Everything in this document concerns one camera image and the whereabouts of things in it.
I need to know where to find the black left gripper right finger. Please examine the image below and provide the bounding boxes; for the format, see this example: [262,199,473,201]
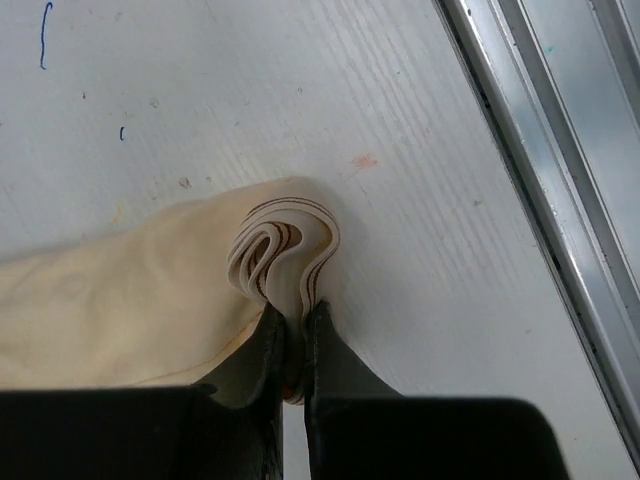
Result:
[305,302,569,479]

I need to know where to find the aluminium table frame rail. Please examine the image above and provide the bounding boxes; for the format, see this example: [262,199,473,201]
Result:
[440,1,639,454]

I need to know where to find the beige underwear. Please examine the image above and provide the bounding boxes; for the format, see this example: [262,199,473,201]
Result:
[1,177,340,404]

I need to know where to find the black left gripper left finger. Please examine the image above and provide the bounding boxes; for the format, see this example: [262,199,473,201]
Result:
[1,306,285,479]

